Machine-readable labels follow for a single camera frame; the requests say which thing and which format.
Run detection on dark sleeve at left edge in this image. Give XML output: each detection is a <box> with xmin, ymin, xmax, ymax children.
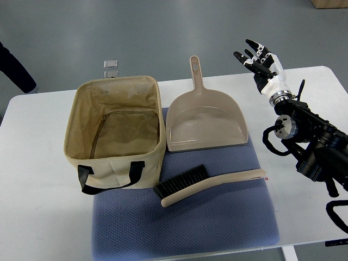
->
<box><xmin>1</xmin><ymin>43</ymin><xmax>38</xmax><ymax>94</ymax></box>

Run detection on beige brush with black bristles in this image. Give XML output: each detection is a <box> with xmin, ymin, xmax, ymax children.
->
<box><xmin>153</xmin><ymin>165</ymin><xmax>266</xmax><ymax>207</ymax></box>

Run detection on cream fabric bag black handles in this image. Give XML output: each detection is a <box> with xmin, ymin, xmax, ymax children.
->
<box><xmin>64</xmin><ymin>76</ymin><xmax>166</xmax><ymax>195</ymax></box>

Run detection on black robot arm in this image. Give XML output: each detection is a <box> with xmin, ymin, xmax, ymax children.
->
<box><xmin>262</xmin><ymin>87</ymin><xmax>347</xmax><ymax>232</ymax></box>

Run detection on blue quilted mat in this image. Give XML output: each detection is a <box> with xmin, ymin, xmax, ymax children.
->
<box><xmin>91</xmin><ymin>107</ymin><xmax>281</xmax><ymax>259</ymax></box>

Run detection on cardboard box corner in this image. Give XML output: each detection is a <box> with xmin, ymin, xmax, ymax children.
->
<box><xmin>311</xmin><ymin>0</ymin><xmax>348</xmax><ymax>9</ymax></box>

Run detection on metal floor plate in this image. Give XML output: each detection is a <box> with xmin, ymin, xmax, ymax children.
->
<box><xmin>104</xmin><ymin>59</ymin><xmax>117</xmax><ymax>69</ymax></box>
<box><xmin>104</xmin><ymin>70</ymin><xmax>119</xmax><ymax>78</ymax></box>

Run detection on upper metal floor plate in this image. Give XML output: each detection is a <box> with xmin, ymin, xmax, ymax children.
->
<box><xmin>104</xmin><ymin>59</ymin><xmax>117</xmax><ymax>69</ymax></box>

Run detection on lower metal floor plate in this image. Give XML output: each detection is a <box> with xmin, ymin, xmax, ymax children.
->
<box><xmin>104</xmin><ymin>70</ymin><xmax>119</xmax><ymax>78</ymax></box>

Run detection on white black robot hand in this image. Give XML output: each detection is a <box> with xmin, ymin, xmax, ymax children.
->
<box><xmin>233</xmin><ymin>39</ymin><xmax>293</xmax><ymax>107</ymax></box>

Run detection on beige plastic dustpan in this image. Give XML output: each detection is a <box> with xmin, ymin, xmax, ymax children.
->
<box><xmin>165</xmin><ymin>56</ymin><xmax>249</xmax><ymax>152</ymax></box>

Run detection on white table leg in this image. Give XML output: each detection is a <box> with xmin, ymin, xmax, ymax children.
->
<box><xmin>281</xmin><ymin>245</ymin><xmax>299</xmax><ymax>261</ymax></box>

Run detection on black table control panel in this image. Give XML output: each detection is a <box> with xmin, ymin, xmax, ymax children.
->
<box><xmin>325</xmin><ymin>238</ymin><xmax>348</xmax><ymax>247</ymax></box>

